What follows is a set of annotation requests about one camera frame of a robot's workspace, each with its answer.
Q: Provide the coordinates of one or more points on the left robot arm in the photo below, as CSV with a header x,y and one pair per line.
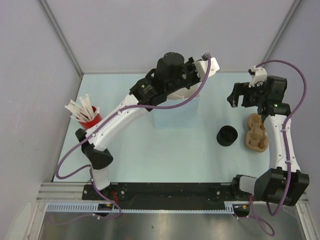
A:
x,y
171,74

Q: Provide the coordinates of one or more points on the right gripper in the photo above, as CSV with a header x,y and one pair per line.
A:
x,y
240,89

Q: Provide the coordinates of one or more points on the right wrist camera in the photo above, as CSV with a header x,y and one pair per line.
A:
x,y
258,76

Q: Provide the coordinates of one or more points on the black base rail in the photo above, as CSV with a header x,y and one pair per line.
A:
x,y
172,195

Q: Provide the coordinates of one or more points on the white cable duct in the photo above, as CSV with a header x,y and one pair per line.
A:
x,y
226,207

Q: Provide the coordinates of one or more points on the brown cardboard cup carrier stack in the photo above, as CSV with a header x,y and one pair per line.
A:
x,y
256,137

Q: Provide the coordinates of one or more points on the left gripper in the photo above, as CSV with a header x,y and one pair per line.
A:
x,y
190,65

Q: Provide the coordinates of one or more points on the light blue paper bag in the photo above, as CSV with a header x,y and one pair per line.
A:
x,y
182,117

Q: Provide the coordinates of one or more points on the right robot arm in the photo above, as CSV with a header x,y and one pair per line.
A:
x,y
283,183

